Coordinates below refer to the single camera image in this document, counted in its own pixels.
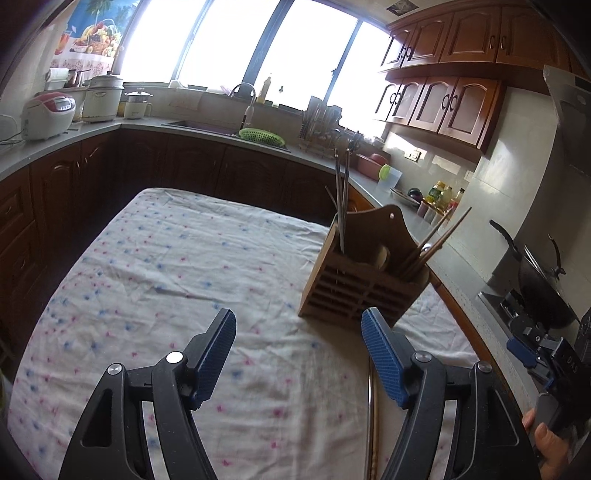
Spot wooden utensil holder box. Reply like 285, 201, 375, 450
298, 205, 431, 331

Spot chrome kitchen faucet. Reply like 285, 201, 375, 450
228, 82, 257, 130

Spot person's right hand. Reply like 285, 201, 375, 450
534, 423, 569, 480

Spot black wok with lid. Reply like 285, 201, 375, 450
489, 220, 579, 330

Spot chopsticks lying on cloth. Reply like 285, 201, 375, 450
365, 361, 379, 480

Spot chopstick in holder right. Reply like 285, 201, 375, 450
403, 207, 472, 279

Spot floral white tablecloth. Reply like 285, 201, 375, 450
6, 187, 479, 480

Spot yellow oil bottle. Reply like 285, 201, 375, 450
426, 181, 453, 210

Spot plate with food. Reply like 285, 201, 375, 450
391, 188, 421, 209

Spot clear jug green lid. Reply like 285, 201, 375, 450
378, 164, 403, 190

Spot steel range hood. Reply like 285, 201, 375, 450
543, 65, 591, 177

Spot wooden upper cabinets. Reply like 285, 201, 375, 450
376, 1, 582, 152

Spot red white rice cooker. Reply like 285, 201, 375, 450
21, 91, 76, 141

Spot dish drying rack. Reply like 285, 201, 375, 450
298, 96, 342, 156

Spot green sink basket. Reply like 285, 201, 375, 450
238, 127, 286, 148

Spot tropical fruit poster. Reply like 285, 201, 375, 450
50, 0, 139, 79

